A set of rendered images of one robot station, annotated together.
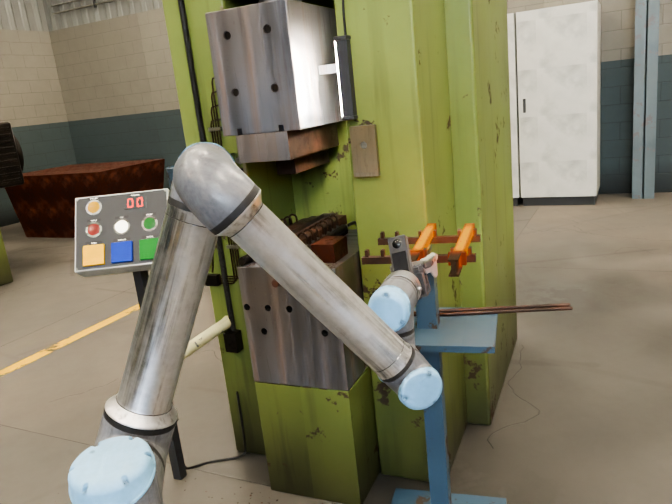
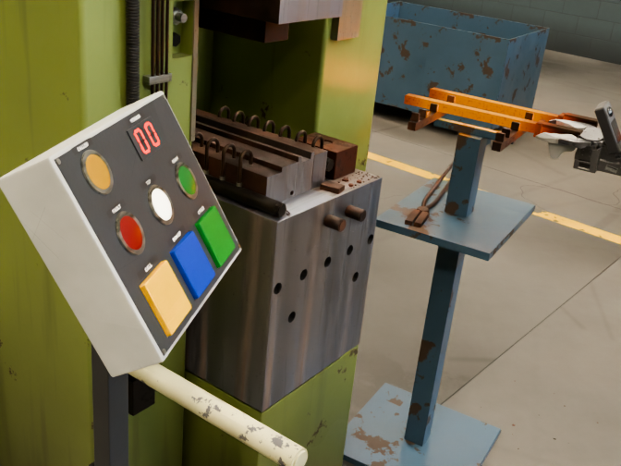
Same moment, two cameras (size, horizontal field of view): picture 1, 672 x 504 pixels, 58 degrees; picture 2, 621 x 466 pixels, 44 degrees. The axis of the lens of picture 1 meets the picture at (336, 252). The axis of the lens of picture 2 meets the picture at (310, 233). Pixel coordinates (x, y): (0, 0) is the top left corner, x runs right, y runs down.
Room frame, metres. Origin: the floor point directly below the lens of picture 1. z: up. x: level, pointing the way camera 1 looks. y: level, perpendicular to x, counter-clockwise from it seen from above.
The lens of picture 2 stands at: (1.76, 1.67, 1.51)
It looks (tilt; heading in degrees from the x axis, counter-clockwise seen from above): 24 degrees down; 280
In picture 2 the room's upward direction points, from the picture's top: 6 degrees clockwise
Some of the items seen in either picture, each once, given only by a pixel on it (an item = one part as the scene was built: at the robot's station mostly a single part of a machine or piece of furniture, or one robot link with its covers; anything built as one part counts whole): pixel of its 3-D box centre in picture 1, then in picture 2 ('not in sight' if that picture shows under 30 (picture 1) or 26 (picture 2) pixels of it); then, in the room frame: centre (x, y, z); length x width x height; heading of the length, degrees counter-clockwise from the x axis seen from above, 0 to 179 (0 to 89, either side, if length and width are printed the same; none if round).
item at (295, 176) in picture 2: (302, 235); (222, 150); (2.24, 0.12, 0.96); 0.42 x 0.20 x 0.09; 156
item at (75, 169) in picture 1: (89, 197); not in sight; (8.48, 3.36, 0.43); 1.89 x 1.20 x 0.85; 63
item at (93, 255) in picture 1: (94, 255); (164, 298); (2.08, 0.85, 1.01); 0.07 x 0.05 x 0.07; 91
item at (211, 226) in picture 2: (150, 249); (213, 237); (2.08, 0.65, 1.01); 0.07 x 0.05 x 0.07; 91
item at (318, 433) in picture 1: (336, 406); (221, 406); (2.23, 0.07, 0.23); 0.56 x 0.38 x 0.47; 156
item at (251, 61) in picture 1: (292, 69); not in sight; (2.22, 0.08, 1.56); 0.42 x 0.39 x 0.40; 156
